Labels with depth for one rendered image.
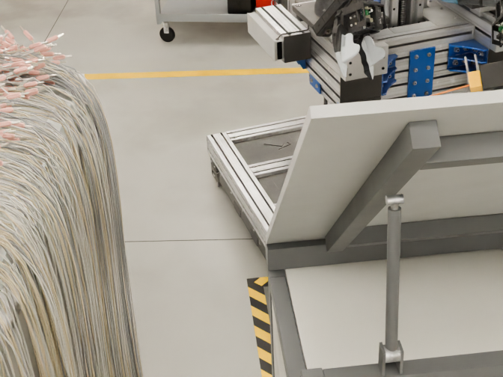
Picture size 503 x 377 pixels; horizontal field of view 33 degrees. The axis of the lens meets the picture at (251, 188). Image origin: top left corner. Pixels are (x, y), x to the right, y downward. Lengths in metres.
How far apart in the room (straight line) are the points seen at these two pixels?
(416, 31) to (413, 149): 1.57
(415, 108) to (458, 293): 0.99
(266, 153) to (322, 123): 2.63
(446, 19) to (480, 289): 1.04
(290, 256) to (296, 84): 2.83
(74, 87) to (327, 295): 0.83
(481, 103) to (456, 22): 1.66
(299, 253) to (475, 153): 0.88
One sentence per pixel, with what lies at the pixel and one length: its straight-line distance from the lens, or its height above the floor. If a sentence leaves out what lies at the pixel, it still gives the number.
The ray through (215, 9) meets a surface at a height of 0.17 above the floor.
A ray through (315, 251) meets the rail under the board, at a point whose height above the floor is 0.85.
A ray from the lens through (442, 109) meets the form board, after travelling 1.17.
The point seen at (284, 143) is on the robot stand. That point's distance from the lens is 3.85.
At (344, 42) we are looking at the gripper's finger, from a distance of 1.85.
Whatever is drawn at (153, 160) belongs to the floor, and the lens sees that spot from 4.20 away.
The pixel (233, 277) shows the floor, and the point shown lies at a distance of 3.40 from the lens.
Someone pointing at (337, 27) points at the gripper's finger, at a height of 1.42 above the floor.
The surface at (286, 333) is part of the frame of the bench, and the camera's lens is 1.95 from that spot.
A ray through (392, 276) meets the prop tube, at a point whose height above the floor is 1.20.
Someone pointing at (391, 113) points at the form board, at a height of 1.58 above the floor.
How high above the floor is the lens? 2.11
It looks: 33 degrees down
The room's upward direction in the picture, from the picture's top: 3 degrees counter-clockwise
